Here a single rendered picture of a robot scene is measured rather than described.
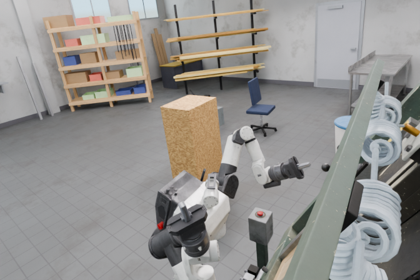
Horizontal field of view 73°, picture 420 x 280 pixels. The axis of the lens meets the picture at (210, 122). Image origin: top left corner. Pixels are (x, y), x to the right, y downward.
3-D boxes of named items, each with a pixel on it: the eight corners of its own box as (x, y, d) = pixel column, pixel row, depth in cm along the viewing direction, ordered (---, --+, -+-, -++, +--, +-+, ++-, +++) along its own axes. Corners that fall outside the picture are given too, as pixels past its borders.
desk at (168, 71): (205, 79, 1039) (202, 58, 1012) (177, 89, 940) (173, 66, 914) (190, 78, 1086) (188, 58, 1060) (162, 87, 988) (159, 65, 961)
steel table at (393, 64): (407, 94, 644) (413, 49, 609) (388, 123, 507) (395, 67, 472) (370, 92, 691) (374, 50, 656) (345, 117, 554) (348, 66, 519)
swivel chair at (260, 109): (282, 129, 532) (280, 79, 498) (263, 139, 501) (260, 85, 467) (259, 124, 574) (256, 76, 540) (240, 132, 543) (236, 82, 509)
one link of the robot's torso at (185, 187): (139, 242, 138) (147, 192, 119) (181, 202, 164) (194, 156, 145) (187, 282, 127) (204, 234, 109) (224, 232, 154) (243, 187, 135)
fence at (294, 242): (288, 255, 152) (282, 250, 153) (421, 122, 99) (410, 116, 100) (285, 262, 148) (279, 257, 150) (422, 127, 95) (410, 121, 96)
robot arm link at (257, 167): (275, 177, 156) (265, 155, 157) (268, 183, 149) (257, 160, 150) (265, 180, 160) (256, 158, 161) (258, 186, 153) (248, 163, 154)
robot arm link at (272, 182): (279, 160, 155) (262, 165, 163) (271, 167, 147) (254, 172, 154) (287, 180, 155) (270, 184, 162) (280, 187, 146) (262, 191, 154)
